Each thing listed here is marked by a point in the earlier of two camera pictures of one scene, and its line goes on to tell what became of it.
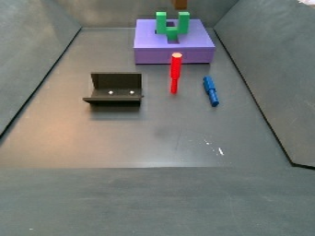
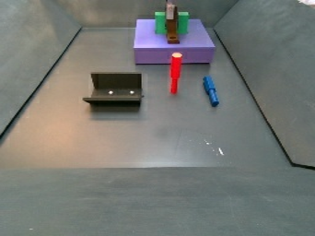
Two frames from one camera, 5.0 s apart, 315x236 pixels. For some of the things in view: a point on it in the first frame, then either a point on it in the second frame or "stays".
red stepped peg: (176, 70) stays
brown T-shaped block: (180, 5) -> (172, 31)
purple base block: (153, 49) stays
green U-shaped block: (172, 31) stays
